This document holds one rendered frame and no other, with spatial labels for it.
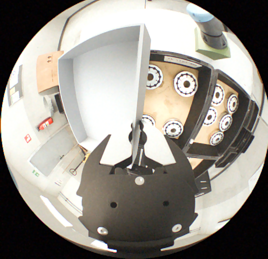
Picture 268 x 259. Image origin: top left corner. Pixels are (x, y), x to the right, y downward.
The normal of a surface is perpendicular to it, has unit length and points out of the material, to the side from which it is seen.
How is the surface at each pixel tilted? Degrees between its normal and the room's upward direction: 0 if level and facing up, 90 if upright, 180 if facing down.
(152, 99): 0
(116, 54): 2
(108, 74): 2
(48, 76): 79
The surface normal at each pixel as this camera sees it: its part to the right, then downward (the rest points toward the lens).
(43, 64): 0.89, 0.30
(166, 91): -0.28, 0.51
